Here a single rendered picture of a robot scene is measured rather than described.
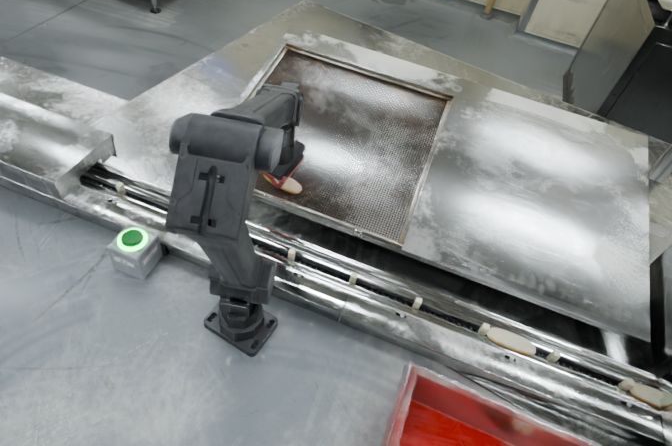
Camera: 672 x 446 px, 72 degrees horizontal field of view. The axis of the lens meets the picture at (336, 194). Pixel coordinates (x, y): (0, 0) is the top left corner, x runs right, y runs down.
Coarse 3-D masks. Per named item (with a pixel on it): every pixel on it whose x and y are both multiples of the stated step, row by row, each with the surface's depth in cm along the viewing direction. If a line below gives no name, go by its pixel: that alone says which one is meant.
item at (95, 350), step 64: (0, 192) 104; (128, 192) 109; (0, 256) 93; (64, 256) 95; (0, 320) 85; (64, 320) 86; (128, 320) 88; (192, 320) 90; (320, 320) 94; (0, 384) 77; (64, 384) 79; (128, 384) 80; (192, 384) 82; (256, 384) 83; (320, 384) 85; (384, 384) 86
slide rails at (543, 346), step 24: (144, 192) 106; (264, 240) 101; (288, 264) 98; (336, 264) 100; (360, 288) 96; (384, 288) 97; (456, 312) 96; (480, 336) 93; (528, 336) 94; (576, 360) 92; (600, 384) 89; (648, 384) 91
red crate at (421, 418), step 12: (420, 408) 84; (408, 420) 82; (420, 420) 82; (432, 420) 83; (444, 420) 83; (456, 420) 83; (408, 432) 81; (420, 432) 81; (432, 432) 81; (444, 432) 82; (456, 432) 82; (468, 432) 82; (480, 432) 82; (408, 444) 79; (420, 444) 80; (432, 444) 80; (444, 444) 80; (456, 444) 81; (468, 444) 81; (480, 444) 81; (492, 444) 81; (504, 444) 82
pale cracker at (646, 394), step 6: (636, 384) 90; (642, 384) 90; (630, 390) 89; (636, 390) 89; (642, 390) 89; (648, 390) 89; (654, 390) 89; (636, 396) 88; (642, 396) 88; (648, 396) 88; (654, 396) 88; (660, 396) 88; (648, 402) 87; (654, 402) 87; (660, 408) 87
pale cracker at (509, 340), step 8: (496, 328) 94; (488, 336) 93; (496, 336) 92; (504, 336) 92; (512, 336) 93; (520, 336) 93; (504, 344) 91; (512, 344) 91; (520, 344) 92; (528, 344) 92; (520, 352) 91; (528, 352) 91
